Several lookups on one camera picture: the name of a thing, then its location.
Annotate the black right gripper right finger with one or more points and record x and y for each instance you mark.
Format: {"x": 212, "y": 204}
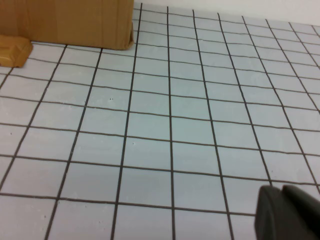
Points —
{"x": 307, "y": 215}

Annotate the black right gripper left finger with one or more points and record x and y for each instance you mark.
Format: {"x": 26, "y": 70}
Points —
{"x": 272, "y": 217}

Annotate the brown snack bar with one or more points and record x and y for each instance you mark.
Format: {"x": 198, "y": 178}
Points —
{"x": 12, "y": 50}

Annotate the taller open cardboard box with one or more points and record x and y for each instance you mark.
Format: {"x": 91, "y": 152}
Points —
{"x": 75, "y": 20}

